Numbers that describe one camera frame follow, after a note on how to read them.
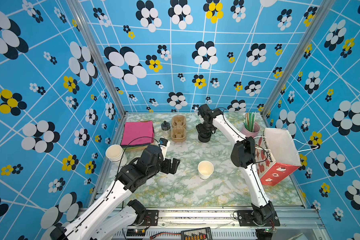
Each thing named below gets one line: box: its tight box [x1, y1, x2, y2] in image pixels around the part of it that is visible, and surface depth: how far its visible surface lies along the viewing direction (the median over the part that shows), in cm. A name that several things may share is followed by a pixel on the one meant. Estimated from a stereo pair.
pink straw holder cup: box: [240, 121, 261, 138], surface depth 96 cm
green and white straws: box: [244, 112, 256, 133], surface depth 96 cm
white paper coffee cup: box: [197, 160, 215, 181], surface depth 83 cm
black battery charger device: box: [180, 227, 213, 240], surface depth 70 cm
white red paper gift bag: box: [255, 128, 302, 186], surface depth 75 cm
